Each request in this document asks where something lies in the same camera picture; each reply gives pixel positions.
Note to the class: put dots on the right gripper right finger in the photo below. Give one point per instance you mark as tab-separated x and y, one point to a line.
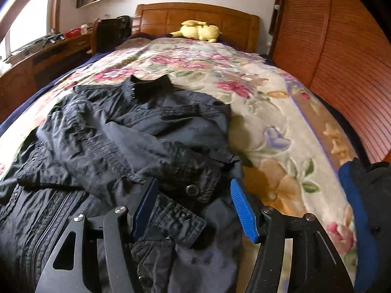
315	264

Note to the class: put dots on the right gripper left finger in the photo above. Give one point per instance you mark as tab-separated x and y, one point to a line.
94	253

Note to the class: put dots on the dark navy jacket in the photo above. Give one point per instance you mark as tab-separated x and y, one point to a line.
95	150

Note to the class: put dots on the floral bed blanket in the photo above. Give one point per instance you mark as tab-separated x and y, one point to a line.
289	145

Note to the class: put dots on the wooden desk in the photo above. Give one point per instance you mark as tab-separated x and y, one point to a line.
37	70

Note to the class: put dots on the wooden slatted wardrobe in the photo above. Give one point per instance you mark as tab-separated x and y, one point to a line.
338	51

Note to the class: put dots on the red basket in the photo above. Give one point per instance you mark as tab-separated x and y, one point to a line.
73	33

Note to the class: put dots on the wooden chair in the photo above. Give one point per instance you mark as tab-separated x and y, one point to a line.
107	34

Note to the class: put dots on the wooden bed headboard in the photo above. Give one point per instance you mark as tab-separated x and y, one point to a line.
239	29

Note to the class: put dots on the yellow plush toy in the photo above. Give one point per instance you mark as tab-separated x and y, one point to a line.
198	30

